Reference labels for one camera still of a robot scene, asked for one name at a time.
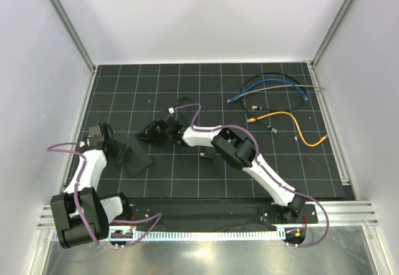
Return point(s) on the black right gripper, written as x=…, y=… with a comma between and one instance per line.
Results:
x=149, y=134

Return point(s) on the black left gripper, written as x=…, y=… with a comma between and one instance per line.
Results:
x=123, y=150

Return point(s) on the black network switch box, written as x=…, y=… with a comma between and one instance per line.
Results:
x=135, y=159

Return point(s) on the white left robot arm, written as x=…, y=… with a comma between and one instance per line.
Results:
x=80, y=215

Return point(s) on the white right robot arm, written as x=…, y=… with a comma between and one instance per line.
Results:
x=240, y=151

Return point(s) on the black grid mat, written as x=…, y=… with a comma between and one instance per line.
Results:
x=276, y=102

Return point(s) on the black power adapter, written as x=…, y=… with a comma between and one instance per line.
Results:
x=208, y=153

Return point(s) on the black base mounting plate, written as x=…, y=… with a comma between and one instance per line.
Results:
x=215, y=210

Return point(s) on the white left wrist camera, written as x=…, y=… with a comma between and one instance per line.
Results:
x=97, y=134

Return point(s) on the white slotted cable duct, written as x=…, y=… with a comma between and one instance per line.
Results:
x=158, y=236

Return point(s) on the left aluminium frame post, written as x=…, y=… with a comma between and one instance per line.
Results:
x=72, y=33

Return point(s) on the aluminium frame post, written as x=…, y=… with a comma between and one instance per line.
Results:
x=339, y=18
x=72, y=33

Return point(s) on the aluminium front rail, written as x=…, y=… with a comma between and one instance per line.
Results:
x=340, y=213

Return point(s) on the right aluminium frame post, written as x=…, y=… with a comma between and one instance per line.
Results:
x=339, y=18

